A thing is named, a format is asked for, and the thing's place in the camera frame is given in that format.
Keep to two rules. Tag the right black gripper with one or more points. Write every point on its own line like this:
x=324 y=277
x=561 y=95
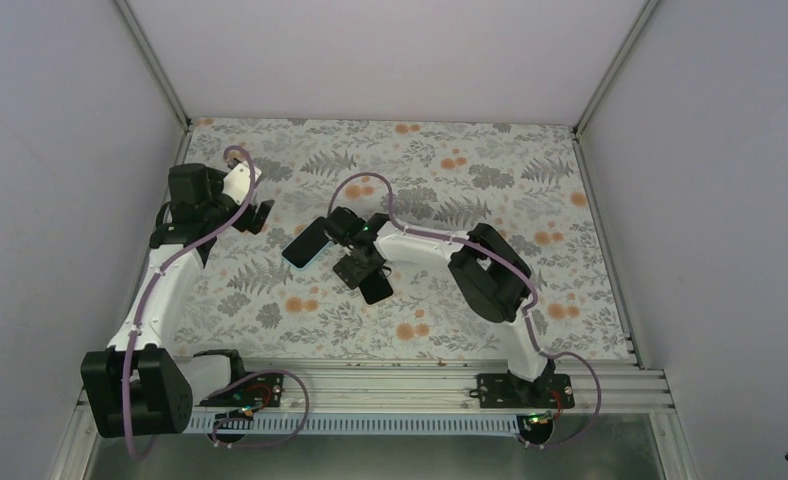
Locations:
x=353 y=273

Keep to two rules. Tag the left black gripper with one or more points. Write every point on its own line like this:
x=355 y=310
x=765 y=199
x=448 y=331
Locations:
x=244 y=222

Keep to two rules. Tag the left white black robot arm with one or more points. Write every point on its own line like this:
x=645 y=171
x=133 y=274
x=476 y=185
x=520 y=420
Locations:
x=134 y=385

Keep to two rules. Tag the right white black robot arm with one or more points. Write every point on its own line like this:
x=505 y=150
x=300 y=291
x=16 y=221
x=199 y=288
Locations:
x=492 y=278

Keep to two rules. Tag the phone in light blue case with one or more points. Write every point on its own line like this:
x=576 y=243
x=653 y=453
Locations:
x=307 y=245

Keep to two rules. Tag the floral patterned table mat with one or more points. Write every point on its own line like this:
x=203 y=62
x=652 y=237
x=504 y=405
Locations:
x=523 y=180

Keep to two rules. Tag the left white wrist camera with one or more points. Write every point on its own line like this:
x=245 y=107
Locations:
x=236 y=183

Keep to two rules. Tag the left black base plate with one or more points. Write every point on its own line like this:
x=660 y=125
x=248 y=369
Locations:
x=261 y=391

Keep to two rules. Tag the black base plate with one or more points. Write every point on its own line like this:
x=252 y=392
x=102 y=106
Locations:
x=261 y=391
x=506 y=391

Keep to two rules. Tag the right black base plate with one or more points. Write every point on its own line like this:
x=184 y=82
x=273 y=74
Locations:
x=506 y=391

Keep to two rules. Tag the aluminium rail frame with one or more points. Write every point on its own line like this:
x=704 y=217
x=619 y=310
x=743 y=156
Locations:
x=321 y=395

